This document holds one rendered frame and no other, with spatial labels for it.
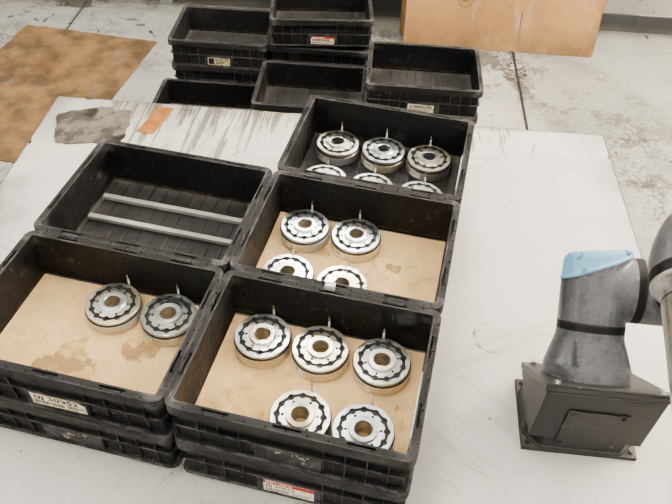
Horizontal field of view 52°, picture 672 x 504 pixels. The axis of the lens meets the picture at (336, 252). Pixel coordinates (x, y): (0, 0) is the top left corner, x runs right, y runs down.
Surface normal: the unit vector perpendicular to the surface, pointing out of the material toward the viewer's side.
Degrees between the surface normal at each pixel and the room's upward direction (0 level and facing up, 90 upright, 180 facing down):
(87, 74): 1
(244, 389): 0
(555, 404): 90
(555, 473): 0
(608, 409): 90
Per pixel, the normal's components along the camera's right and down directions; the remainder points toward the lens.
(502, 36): -0.07, 0.46
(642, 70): 0.03, -0.70
